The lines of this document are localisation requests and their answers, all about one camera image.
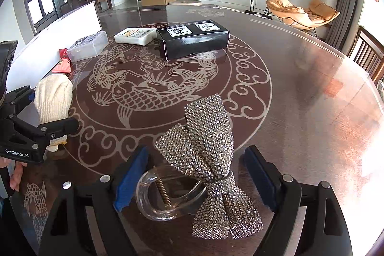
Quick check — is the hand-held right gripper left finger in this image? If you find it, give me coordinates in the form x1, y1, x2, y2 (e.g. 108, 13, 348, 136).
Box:
38, 146, 150, 256

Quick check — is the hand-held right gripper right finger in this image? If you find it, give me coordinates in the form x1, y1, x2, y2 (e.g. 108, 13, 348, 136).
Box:
244, 145, 353, 256

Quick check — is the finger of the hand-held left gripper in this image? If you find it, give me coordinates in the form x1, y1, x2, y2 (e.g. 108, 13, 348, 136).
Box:
1, 86, 37, 113
7, 117, 79, 141

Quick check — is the cream knitted glove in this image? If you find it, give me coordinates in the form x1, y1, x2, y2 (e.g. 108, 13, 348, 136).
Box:
34, 74, 73, 152

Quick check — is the red snack packet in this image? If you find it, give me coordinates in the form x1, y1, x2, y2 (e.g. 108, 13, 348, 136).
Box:
52, 48, 72, 74

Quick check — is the rhinestone bow hair clip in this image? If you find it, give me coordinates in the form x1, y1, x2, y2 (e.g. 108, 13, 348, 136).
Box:
136, 94, 264, 240

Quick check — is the clear plastic container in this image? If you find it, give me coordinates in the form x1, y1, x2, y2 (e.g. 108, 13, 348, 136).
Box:
66, 31, 109, 62

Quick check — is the person's left hand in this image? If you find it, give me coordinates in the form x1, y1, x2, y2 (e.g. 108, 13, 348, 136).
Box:
0, 158, 27, 192

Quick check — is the white foam board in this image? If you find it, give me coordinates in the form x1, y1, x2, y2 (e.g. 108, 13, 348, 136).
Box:
7, 1, 102, 95

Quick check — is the white box with colourful label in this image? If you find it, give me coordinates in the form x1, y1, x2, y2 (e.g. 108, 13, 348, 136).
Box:
114, 27, 158, 46

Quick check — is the black cardboard box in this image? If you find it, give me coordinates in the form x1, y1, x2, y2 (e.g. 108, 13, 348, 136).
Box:
156, 20, 230, 61

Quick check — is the wooden slatted chair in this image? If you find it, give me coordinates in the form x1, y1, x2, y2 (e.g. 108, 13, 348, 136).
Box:
348, 25, 384, 85

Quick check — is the orange leather lounge chair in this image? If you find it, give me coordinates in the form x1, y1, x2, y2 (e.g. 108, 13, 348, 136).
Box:
300, 0, 341, 32
266, 0, 305, 26

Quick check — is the black folding stand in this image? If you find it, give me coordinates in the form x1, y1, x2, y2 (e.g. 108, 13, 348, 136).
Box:
244, 0, 259, 15

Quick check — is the round cream coffee table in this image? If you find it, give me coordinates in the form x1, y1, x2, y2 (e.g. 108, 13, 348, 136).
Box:
169, 0, 207, 7

